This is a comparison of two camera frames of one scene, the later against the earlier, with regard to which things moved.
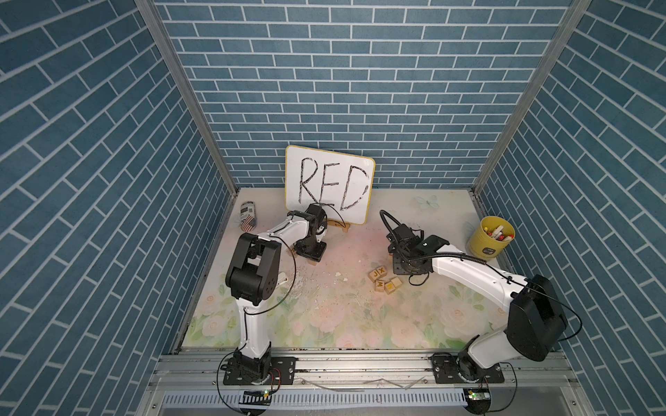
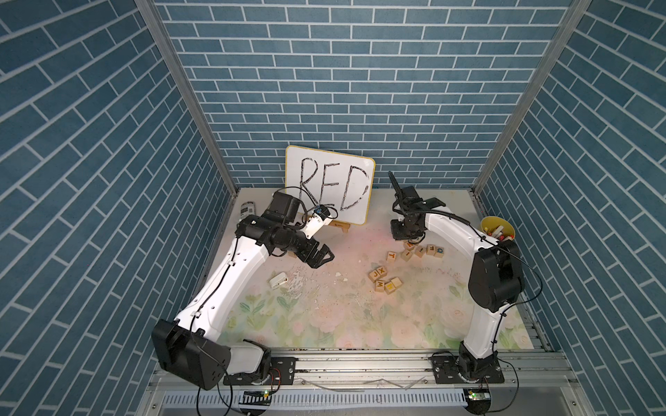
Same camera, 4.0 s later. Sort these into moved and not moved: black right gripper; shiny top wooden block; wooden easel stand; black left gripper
Moved: black right gripper
Not moved: wooden easel stand; black left gripper; shiny top wooden block
